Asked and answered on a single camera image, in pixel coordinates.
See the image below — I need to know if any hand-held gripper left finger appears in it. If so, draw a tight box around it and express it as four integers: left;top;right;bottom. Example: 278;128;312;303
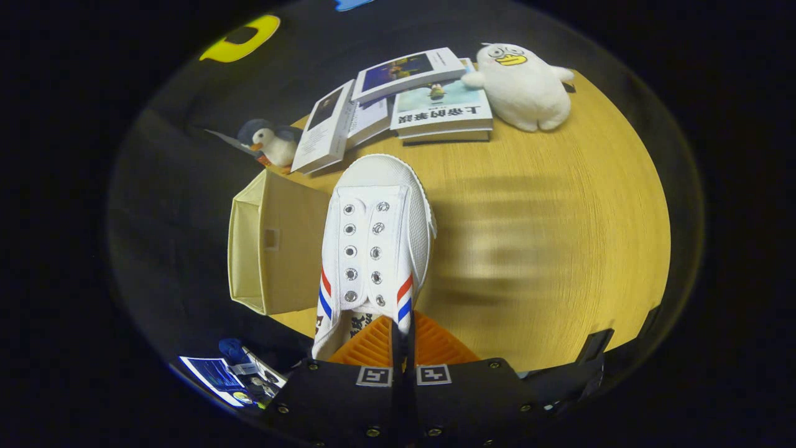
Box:
264;314;404;448

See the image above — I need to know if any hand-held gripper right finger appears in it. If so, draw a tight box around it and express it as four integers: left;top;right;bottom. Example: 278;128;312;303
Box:
404;309;548;448

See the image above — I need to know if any cream fabric storage box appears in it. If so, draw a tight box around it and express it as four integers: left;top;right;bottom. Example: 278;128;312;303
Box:
228;169;333;316

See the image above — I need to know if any white striped canvas shoe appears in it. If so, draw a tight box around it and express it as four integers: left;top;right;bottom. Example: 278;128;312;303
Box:
311;154;437;360

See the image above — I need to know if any white flat object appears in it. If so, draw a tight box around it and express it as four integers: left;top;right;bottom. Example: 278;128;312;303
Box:
241;347;288;390

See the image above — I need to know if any blue cloth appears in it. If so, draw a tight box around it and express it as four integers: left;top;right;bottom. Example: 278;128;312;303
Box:
218;338;251;366

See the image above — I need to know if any laptop with blue screen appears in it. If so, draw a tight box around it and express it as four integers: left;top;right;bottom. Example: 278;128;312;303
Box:
178;356;251;408

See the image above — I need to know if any dark edged thick book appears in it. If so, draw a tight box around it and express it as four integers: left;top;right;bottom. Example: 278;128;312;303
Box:
398;126;493;147

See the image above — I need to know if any white portrait cover book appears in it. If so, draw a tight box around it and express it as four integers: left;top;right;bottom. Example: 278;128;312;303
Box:
290;80;356;175

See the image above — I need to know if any blue penguin plush toy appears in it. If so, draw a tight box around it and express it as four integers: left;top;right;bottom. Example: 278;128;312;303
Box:
237;118;303;169

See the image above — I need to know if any cartoon cover book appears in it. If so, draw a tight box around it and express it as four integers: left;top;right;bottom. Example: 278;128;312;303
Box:
389;58;494;133

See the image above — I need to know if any black backdrop cloth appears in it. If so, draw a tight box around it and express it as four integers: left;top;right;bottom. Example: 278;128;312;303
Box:
106;0;622;374

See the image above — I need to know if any blue cover book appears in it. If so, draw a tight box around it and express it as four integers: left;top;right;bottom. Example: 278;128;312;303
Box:
350;47;467;105

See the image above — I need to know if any white duck plush toy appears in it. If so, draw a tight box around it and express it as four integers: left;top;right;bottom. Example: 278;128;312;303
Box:
461;42;575;133

